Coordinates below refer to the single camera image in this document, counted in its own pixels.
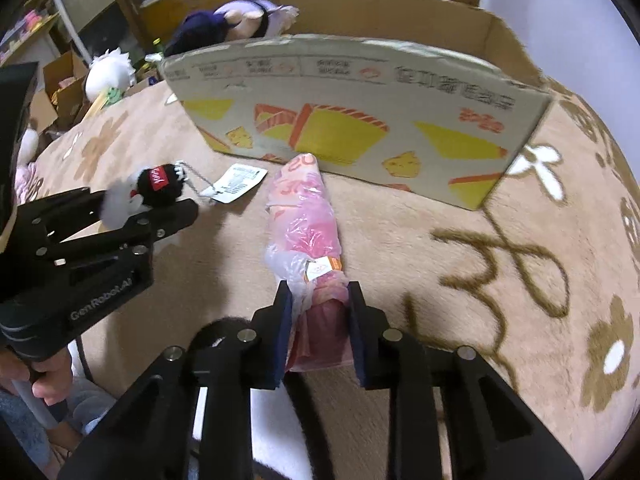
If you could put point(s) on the white pink plush toy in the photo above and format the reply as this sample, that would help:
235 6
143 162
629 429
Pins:
27 160

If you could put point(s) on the white fluffy plush toy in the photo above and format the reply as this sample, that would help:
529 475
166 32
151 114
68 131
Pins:
110 75

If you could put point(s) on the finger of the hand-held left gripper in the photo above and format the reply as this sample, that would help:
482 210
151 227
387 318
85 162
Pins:
155 225
65 205

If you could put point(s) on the pink towel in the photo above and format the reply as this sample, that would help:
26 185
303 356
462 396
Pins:
307 230

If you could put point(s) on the green bottle yellow cap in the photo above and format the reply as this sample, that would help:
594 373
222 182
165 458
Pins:
159 46

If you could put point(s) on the purple navy plush doll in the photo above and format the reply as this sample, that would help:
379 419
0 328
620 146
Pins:
220 25

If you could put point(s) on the person's left hand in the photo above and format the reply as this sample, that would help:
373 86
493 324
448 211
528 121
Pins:
47 385

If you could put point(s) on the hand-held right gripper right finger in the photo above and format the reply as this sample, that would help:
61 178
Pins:
357 340

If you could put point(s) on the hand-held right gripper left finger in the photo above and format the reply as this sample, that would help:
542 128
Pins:
282 340

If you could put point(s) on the person's grey clothing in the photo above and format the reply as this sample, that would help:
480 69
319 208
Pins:
85 410

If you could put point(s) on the brown cardboard box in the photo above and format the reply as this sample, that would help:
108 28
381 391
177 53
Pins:
62 85

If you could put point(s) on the printed cardboard box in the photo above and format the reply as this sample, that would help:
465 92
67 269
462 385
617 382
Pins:
350 110

